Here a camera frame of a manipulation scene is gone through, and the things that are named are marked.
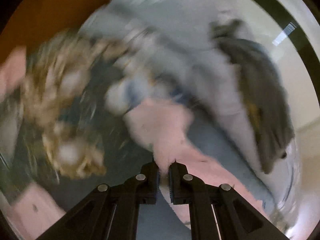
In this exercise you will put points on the grey folded garment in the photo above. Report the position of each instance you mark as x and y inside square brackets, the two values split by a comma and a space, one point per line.
[260, 92]

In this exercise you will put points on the pink fleece pajama garment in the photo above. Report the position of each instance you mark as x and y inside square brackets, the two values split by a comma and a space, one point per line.
[160, 130]

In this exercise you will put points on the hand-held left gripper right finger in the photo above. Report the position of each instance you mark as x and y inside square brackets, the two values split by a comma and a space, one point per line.
[178, 187]

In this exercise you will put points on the light blue floral quilt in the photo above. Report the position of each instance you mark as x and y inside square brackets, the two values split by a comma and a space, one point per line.
[180, 42]

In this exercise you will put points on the white glossy wardrobe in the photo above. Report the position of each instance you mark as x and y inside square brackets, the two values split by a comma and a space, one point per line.
[292, 85]

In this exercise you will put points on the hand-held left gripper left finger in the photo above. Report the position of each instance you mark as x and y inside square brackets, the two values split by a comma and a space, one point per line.
[150, 187]

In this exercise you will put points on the red-brown wooden headboard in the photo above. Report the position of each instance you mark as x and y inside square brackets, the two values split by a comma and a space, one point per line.
[50, 10]

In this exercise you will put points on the pink striped cloth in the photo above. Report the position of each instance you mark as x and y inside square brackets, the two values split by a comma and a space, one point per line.
[11, 75]

